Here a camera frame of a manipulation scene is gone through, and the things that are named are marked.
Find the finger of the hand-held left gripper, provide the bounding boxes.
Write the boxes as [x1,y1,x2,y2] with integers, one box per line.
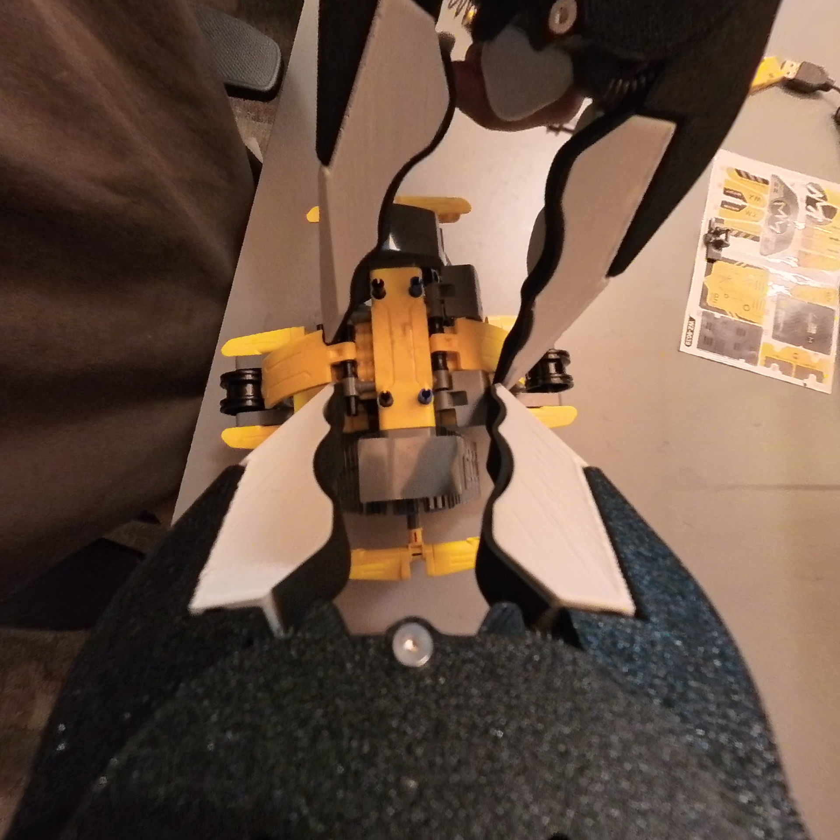
[495,120,678,389]
[318,0,459,345]

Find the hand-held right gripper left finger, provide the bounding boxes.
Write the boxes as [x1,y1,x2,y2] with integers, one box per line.
[189,382,352,636]

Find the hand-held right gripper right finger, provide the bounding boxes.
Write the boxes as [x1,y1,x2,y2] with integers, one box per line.
[476,384,637,634]

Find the yellow grey toy brick vehicle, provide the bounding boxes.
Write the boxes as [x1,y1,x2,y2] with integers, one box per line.
[220,195,578,581]

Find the person's left hand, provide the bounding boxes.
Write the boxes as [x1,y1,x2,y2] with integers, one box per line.
[455,56,595,132]

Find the yellow brick beam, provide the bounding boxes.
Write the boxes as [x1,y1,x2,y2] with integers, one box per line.
[755,58,798,93]

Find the black mesh office chair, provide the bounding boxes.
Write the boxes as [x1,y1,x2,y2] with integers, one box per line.
[213,13,284,102]

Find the black usb cable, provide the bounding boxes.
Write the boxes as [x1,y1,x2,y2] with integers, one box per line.
[777,58,840,132]

